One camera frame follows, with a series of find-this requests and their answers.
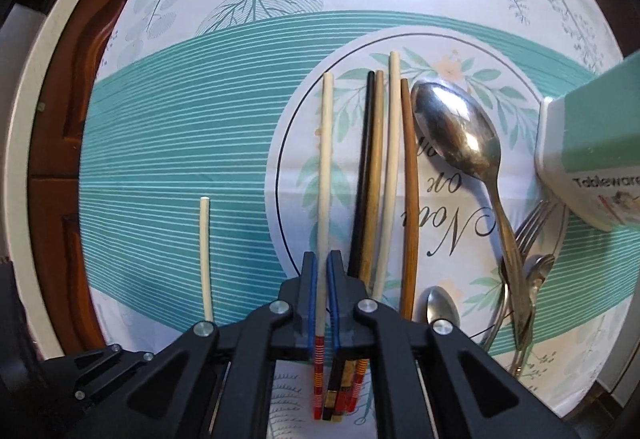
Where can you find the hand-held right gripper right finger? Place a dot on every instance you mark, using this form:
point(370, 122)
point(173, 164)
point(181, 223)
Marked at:
point(334, 289)

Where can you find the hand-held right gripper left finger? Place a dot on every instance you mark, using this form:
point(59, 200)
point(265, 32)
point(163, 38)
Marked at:
point(311, 289)

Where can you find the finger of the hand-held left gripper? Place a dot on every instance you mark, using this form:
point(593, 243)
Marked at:
point(100, 374)

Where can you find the cream chopstick with red end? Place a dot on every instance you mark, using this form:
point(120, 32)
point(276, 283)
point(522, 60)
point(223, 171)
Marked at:
point(326, 144)
point(392, 144)
point(205, 259)

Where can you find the dark brown wooden chopstick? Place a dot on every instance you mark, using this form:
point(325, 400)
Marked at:
point(411, 199)

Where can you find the black chopstick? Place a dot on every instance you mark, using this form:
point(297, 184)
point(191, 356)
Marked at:
point(364, 159)

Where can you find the light brown chopstick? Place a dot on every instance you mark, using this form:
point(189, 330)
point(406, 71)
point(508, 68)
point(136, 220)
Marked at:
point(374, 159)

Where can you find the steel fork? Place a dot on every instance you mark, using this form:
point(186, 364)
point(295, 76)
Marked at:
point(525, 249)

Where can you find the large steel spoon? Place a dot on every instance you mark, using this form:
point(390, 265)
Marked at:
point(450, 119)

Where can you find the small steel spoon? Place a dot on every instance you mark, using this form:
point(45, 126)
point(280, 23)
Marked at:
point(542, 265)

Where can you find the green and white utensil holder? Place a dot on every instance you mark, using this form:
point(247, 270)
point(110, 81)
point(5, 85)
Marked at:
point(590, 139)

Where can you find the leaf printed teal tablecloth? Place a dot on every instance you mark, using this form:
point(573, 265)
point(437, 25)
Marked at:
point(200, 119)

